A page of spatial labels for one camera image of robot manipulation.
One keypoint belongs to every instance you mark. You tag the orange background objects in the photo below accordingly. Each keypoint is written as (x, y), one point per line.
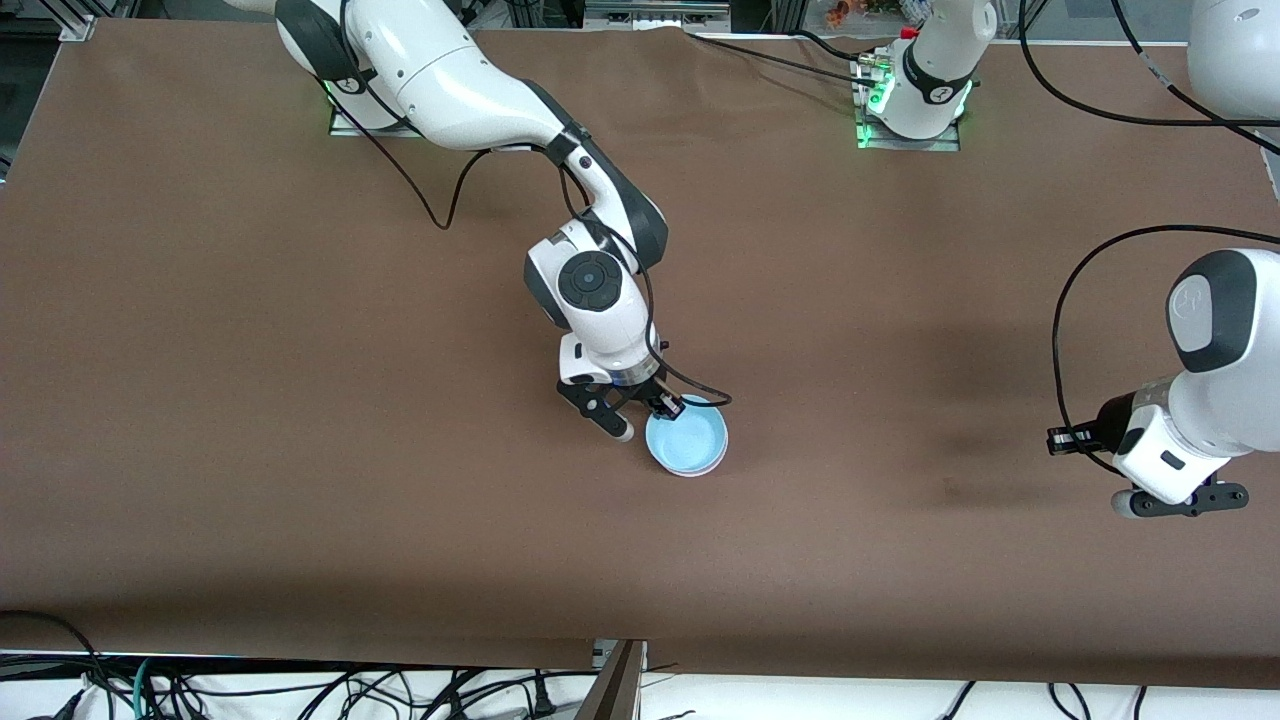
(845, 12)

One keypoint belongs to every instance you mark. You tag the white bowl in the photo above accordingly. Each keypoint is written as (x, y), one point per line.
(702, 474)

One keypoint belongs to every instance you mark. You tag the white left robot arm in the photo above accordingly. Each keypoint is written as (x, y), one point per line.
(1230, 400)

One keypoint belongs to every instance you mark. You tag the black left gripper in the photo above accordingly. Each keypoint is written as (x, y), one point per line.
(1108, 424)

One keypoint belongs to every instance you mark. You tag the aluminium frame rail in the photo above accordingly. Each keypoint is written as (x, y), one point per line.
(655, 10)

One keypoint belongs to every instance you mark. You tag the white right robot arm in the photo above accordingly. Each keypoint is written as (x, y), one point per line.
(450, 70)

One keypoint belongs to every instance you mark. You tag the black power plug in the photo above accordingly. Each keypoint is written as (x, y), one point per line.
(543, 700)

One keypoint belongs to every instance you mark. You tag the light blue bowl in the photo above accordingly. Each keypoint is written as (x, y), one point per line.
(690, 440)

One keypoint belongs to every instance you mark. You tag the brown table cover sheet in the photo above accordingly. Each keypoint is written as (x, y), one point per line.
(300, 400)

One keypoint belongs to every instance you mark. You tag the small metal bracket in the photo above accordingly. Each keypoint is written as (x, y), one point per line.
(603, 652)

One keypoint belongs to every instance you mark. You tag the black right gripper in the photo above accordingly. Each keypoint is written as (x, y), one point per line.
(645, 392)

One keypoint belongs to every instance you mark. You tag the brown wooden post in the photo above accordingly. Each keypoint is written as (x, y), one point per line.
(612, 690)

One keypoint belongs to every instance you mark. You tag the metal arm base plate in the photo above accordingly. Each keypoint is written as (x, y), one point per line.
(345, 125)
(905, 143)

